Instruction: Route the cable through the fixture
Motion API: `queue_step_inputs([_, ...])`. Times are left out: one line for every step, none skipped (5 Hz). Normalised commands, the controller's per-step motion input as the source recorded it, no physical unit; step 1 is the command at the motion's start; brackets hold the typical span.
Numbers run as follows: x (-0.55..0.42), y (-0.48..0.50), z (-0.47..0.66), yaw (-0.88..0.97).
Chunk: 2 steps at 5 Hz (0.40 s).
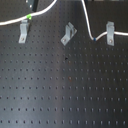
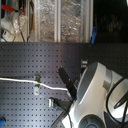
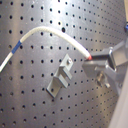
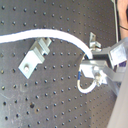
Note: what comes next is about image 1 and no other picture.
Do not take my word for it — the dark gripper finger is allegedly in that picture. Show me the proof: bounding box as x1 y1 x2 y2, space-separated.
27 0 38 10

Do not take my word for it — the white cable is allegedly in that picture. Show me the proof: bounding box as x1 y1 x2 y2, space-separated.
0 0 128 42

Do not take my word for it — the green tape marker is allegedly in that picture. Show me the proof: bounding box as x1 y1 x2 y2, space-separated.
27 13 33 20

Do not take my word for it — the left metal cable clip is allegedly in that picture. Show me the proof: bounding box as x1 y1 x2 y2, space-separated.
19 20 30 43

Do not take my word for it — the metal cable clip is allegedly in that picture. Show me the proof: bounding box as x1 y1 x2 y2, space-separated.
106 21 115 46
61 23 77 45
19 20 30 43

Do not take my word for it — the middle metal cable clip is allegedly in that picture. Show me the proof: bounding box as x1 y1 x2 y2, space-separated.
61 23 77 45

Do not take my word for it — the right metal cable clip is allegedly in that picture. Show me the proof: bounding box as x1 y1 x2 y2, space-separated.
106 21 115 46

